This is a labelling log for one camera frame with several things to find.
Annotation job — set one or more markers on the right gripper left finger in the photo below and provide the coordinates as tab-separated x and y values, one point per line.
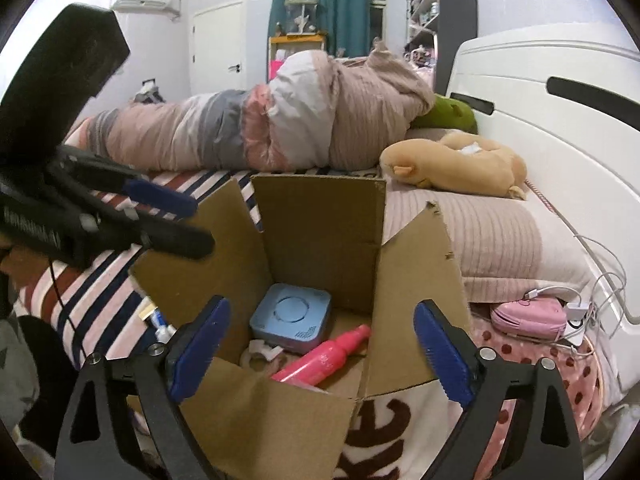
97	439

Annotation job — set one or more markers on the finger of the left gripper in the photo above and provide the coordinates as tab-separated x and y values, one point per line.
164	199
170	237

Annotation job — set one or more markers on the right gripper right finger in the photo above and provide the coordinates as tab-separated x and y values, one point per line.
542	441

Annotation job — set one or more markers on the blue square box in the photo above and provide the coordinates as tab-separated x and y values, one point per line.
292	317

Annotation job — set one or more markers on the clear tape roll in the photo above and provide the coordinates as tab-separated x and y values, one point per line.
261	358

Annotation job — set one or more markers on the pink spray bottle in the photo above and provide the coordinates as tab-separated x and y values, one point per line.
323	361

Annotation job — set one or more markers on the gold rectangular box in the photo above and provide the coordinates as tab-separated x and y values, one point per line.
146	309

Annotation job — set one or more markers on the blue white contact lens case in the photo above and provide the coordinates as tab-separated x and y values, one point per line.
163	330

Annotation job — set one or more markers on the black suitcase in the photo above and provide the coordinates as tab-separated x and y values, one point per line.
149	93

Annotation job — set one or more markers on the striped plush blanket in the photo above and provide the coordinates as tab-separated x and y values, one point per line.
105	301

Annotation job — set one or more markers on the pink pouch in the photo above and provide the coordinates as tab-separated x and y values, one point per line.
542	318

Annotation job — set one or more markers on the white charger plug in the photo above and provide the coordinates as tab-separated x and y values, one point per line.
576	313

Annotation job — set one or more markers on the brown cardboard box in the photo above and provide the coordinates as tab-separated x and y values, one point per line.
384	415

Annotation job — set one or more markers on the white door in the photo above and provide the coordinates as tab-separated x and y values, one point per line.
218	49

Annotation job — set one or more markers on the rolled pink grey duvet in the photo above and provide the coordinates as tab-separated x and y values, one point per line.
318	111

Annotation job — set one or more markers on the magenta gift bag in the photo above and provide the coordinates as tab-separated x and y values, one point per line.
274	67

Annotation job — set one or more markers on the yellow cabinet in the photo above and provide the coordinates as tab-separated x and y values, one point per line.
282	47

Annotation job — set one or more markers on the pink striped pillow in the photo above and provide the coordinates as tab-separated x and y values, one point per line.
504	247

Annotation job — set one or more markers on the glass fish tank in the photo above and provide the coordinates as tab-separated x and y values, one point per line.
301	17

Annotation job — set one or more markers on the tan plush toy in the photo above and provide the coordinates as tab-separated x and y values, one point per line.
459	162

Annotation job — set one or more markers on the green plush toy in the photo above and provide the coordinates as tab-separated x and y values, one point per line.
448	114

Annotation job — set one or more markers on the white headboard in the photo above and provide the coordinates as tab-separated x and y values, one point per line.
566	98

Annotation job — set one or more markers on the black bookshelf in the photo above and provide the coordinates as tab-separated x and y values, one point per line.
441	26

